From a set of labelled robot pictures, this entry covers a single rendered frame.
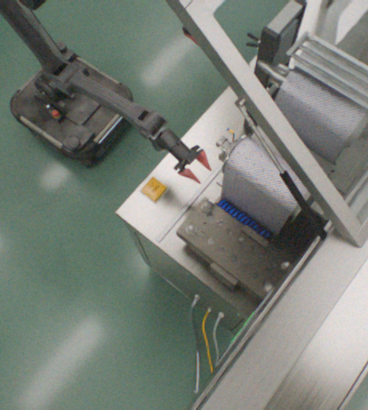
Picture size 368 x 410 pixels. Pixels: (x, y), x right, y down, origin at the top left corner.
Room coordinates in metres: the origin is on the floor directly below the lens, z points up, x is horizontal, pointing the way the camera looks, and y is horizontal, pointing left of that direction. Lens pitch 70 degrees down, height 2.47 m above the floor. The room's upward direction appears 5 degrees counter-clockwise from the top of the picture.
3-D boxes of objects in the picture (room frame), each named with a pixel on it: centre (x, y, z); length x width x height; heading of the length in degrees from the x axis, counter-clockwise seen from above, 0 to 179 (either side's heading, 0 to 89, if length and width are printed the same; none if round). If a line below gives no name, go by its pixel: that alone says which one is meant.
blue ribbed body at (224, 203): (0.45, -0.21, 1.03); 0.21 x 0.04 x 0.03; 46
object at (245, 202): (0.46, -0.22, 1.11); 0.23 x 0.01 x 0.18; 46
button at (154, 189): (0.64, 0.10, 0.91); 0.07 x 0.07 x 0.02; 46
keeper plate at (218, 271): (0.27, -0.11, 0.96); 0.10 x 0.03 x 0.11; 46
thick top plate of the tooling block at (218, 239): (0.35, -0.17, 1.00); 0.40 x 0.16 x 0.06; 46
